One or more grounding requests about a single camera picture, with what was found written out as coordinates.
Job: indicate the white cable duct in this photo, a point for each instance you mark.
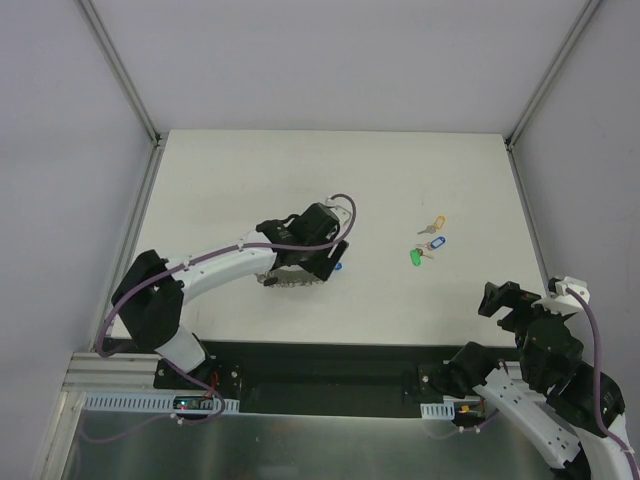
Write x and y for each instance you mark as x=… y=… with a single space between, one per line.
x=438 y=411
x=158 y=403

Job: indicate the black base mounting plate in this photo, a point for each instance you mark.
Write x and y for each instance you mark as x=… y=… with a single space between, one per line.
x=336 y=380

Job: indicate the right aluminium frame post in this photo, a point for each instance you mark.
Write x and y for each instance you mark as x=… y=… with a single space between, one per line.
x=578 y=28

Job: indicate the right white cable duct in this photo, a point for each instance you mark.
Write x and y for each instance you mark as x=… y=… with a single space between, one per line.
x=438 y=411

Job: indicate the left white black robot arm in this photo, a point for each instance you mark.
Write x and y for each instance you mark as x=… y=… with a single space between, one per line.
x=149 y=300

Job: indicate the aluminium rail left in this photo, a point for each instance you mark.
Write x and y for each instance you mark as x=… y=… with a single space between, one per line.
x=89 y=371

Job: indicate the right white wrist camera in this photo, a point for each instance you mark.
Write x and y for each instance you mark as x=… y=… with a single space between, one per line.
x=565 y=296

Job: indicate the yellow tagged key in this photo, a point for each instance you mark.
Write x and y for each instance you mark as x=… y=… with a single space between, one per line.
x=434 y=227

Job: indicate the aluminium frame post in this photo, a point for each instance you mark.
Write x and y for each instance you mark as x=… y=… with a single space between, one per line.
x=578 y=28
x=106 y=45

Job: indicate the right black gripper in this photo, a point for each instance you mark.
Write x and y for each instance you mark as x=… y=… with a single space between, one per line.
x=507 y=304

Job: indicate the left aluminium frame post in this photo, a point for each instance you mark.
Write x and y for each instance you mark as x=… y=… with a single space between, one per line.
x=106 y=45

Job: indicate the green tagged key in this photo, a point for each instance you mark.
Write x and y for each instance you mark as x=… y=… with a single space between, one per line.
x=417 y=255

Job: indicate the red handled metal keyring holder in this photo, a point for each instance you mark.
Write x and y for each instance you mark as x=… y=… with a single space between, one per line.
x=287 y=277

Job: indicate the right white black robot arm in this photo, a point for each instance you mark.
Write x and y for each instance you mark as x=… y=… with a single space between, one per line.
x=557 y=339

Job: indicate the left white cable duct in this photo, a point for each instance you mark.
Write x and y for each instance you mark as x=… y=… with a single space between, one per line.
x=158 y=403

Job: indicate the blue tagged key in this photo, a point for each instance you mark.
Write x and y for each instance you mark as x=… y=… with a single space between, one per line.
x=432 y=244

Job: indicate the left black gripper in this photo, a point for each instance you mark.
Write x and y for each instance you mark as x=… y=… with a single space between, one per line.
x=329 y=259

